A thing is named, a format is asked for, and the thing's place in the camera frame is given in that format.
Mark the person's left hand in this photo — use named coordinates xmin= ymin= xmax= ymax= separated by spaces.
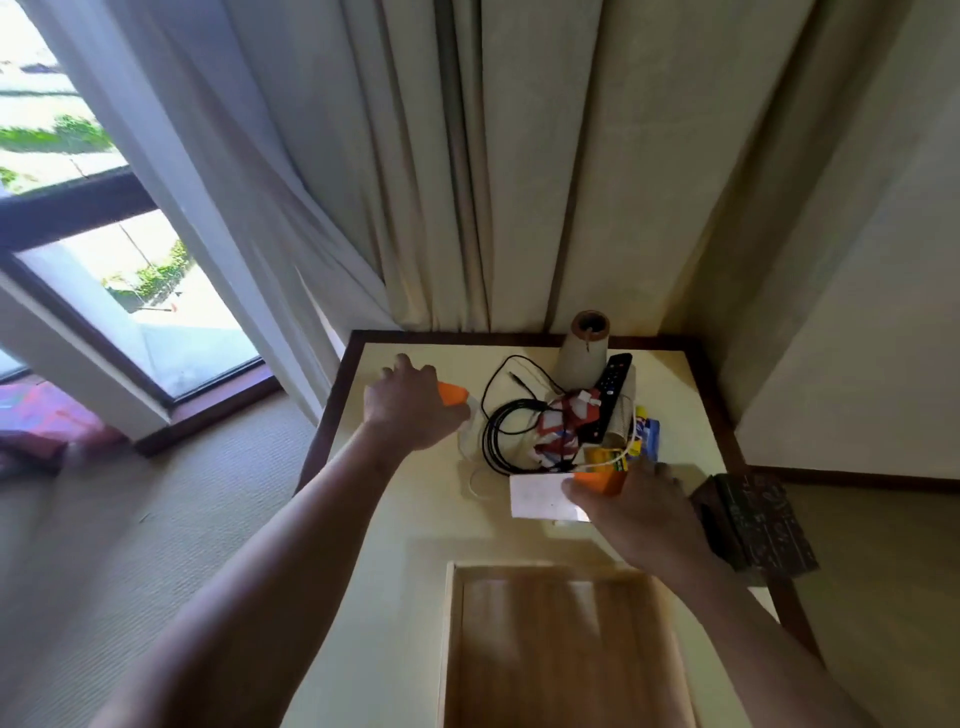
xmin=363 ymin=353 xmax=472 ymax=460

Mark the person's right hand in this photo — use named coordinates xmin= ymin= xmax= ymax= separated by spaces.
xmin=561 ymin=459 xmax=708 ymax=583

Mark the orange plastic piece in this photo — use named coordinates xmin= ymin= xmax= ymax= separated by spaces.
xmin=573 ymin=465 xmax=630 ymax=498

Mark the clear bottle with orange cap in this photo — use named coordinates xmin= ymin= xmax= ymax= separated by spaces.
xmin=437 ymin=381 xmax=483 ymax=463

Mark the person's left forearm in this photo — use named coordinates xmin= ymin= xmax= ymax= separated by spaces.
xmin=88 ymin=429 xmax=421 ymax=728

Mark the person's right forearm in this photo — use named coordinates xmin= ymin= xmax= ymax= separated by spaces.
xmin=637 ymin=556 xmax=883 ymax=728

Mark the white paper card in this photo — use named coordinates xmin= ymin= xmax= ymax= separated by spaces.
xmin=509 ymin=474 xmax=594 ymax=523

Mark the red and white packet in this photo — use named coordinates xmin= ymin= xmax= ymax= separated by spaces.
xmin=533 ymin=388 xmax=605 ymax=471

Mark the dark-framed table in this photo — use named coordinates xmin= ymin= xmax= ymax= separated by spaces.
xmin=296 ymin=330 xmax=826 ymax=728

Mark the blue packet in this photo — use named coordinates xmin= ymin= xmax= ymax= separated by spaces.
xmin=633 ymin=408 xmax=663 ymax=463

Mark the black remote control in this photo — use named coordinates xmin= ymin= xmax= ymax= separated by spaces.
xmin=580 ymin=352 xmax=635 ymax=445

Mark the brown cardboard cone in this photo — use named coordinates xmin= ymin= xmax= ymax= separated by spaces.
xmin=553 ymin=309 xmax=612 ymax=393

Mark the wooden tray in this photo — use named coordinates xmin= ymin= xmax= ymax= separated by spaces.
xmin=437 ymin=561 xmax=699 ymax=728

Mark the dark patterned box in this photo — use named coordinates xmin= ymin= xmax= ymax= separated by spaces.
xmin=690 ymin=472 xmax=820 ymax=580

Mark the white sheer curtain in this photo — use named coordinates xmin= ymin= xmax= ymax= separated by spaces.
xmin=18 ymin=0 xmax=399 ymax=426

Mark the beige heavy curtain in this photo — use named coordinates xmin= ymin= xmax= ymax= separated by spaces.
xmin=223 ymin=0 xmax=826 ymax=336

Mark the pink cloth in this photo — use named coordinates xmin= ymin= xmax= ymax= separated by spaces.
xmin=0 ymin=377 xmax=126 ymax=481

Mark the thin white cable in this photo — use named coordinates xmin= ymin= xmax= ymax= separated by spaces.
xmin=573 ymin=405 xmax=651 ymax=478

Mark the black coiled cable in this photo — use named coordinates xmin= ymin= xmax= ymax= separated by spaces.
xmin=480 ymin=354 xmax=571 ymax=478

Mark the dark window frame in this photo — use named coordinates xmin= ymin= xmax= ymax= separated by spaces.
xmin=0 ymin=168 xmax=283 ymax=459

